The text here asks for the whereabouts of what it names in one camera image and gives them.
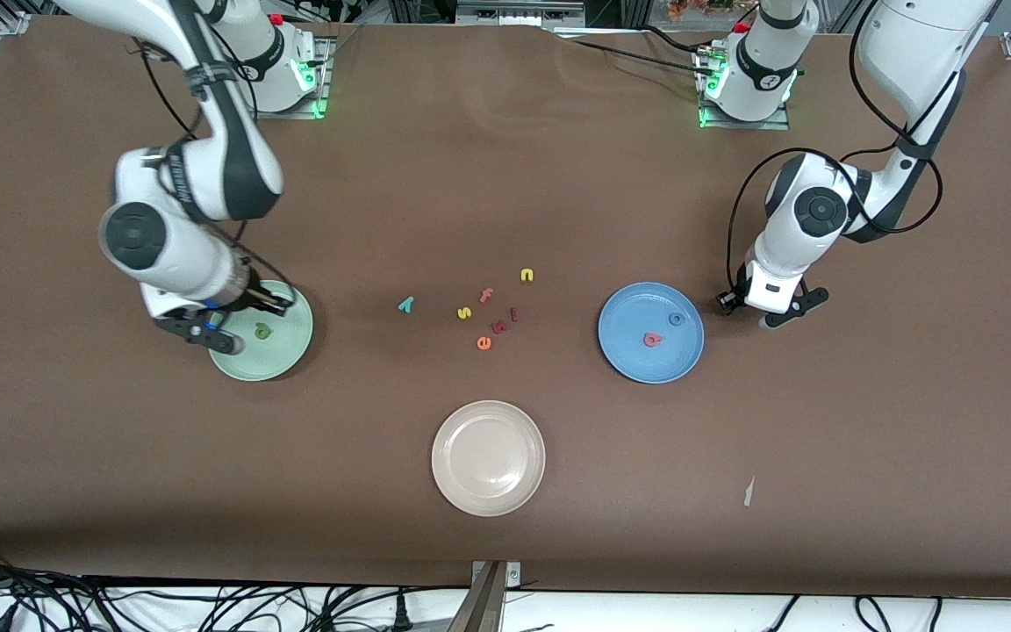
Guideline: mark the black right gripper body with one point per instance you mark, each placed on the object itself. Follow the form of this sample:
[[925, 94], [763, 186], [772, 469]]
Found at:
[[257, 296]]

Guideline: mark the green foam letter a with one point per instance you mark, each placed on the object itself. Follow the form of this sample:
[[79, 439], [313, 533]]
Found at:
[[262, 332]]

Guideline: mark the pink foam letter q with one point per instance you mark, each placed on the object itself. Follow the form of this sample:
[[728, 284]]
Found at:
[[651, 340]]

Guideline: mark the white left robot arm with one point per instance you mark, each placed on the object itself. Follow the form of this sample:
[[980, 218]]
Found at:
[[804, 219]]

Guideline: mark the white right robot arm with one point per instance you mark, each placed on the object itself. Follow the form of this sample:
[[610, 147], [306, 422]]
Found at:
[[172, 254]]

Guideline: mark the green plate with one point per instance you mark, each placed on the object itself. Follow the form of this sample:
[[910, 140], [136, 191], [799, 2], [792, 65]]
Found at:
[[282, 351]]

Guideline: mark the blue plate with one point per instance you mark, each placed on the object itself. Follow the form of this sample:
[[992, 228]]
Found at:
[[637, 351]]

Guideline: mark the white paper scrap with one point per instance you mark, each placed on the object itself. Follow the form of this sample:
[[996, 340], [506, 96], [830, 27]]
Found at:
[[749, 494]]

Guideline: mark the beige plate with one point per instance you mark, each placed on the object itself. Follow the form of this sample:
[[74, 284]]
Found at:
[[488, 458]]

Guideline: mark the orange flowers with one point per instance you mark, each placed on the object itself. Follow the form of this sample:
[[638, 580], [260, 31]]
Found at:
[[699, 7]]

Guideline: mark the black power plug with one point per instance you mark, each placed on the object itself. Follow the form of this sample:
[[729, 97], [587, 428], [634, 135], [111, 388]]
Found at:
[[401, 614]]

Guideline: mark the grey power strip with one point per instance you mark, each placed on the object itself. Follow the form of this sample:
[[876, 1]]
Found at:
[[519, 13]]

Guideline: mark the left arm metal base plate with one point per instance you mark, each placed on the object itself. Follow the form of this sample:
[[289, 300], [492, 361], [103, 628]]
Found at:
[[777, 125]]

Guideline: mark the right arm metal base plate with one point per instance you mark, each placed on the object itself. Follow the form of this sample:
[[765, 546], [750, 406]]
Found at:
[[295, 114]]

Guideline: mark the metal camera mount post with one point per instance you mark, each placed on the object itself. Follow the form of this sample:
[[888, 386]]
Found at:
[[483, 606]]

